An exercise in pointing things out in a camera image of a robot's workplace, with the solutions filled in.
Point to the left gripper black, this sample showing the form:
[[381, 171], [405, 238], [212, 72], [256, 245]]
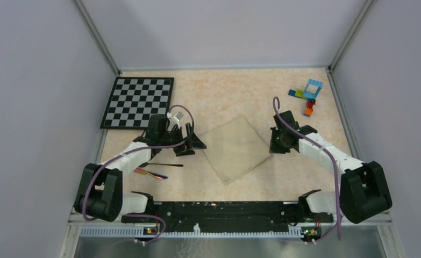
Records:
[[194, 143]]

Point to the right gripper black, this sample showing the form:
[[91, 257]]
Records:
[[273, 149]]

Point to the beige cloth napkin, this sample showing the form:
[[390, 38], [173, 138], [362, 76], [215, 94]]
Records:
[[233, 149]]

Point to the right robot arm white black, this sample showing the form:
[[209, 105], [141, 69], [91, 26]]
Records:
[[362, 190]]

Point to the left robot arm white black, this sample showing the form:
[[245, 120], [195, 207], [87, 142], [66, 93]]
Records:
[[101, 195]]

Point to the colourful toy brick structure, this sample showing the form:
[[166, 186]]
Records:
[[310, 93]]

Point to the black spoon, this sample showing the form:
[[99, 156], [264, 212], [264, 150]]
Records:
[[160, 164]]

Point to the iridescent rainbow knife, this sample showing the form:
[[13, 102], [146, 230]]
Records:
[[151, 174]]

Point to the black white checkerboard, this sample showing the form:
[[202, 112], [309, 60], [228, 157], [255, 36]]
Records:
[[134, 99]]

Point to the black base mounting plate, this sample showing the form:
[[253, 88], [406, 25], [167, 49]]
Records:
[[229, 217]]

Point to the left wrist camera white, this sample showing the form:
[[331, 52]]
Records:
[[177, 116]]

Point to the white slotted cable duct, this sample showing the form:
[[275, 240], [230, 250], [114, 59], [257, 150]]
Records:
[[141, 232]]

